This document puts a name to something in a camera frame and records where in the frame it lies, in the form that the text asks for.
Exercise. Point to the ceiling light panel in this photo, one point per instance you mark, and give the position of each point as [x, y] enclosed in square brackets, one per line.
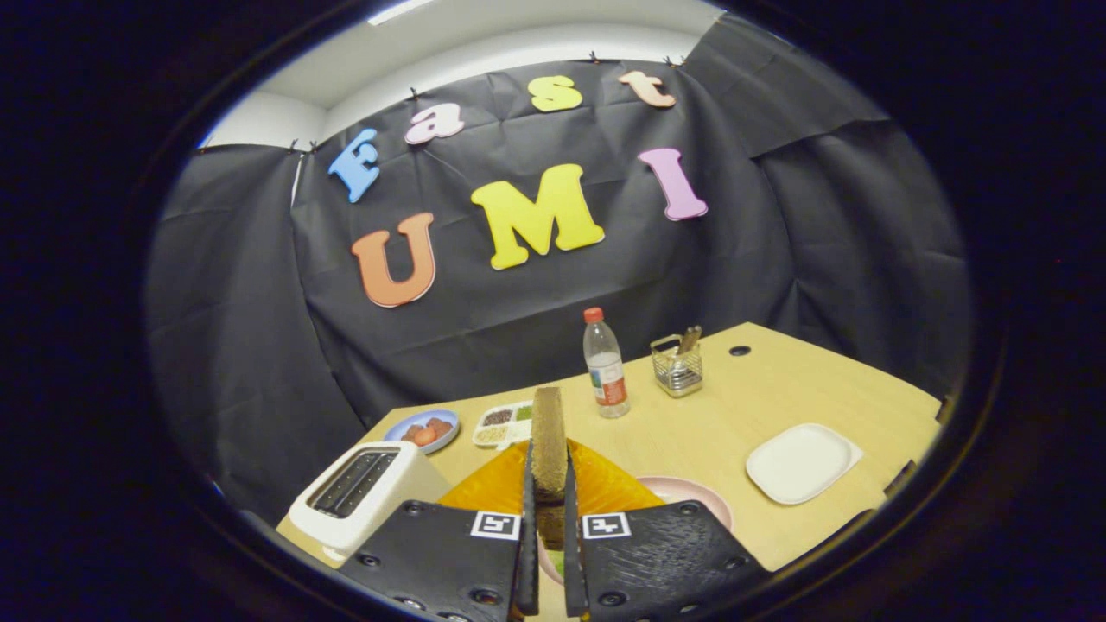
[397, 10]

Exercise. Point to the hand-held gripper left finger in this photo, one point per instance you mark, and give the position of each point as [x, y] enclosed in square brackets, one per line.
[449, 553]

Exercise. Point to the white toaster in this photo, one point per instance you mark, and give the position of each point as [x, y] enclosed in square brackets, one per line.
[397, 497]

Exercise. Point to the red food slices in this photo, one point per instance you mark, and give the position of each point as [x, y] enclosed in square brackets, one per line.
[425, 430]

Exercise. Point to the black backdrop cloth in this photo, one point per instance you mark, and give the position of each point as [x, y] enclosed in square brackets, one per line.
[259, 345]

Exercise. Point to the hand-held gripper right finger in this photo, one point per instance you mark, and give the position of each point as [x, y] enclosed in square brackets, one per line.
[657, 557]

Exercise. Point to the toasted brown bread slice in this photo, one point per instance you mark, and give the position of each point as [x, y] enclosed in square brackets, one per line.
[549, 441]

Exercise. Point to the small blue plate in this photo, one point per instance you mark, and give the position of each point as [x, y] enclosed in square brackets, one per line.
[397, 432]

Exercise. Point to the white square plate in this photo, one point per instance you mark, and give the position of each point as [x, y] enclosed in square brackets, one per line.
[804, 462]

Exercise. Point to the round pink plate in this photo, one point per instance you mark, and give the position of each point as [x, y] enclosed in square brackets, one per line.
[691, 495]

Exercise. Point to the white divided condiment tray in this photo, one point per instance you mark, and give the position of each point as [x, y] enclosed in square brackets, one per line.
[501, 423]

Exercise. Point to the clear red-capped water bottle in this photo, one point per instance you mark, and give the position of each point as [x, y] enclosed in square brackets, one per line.
[607, 371]

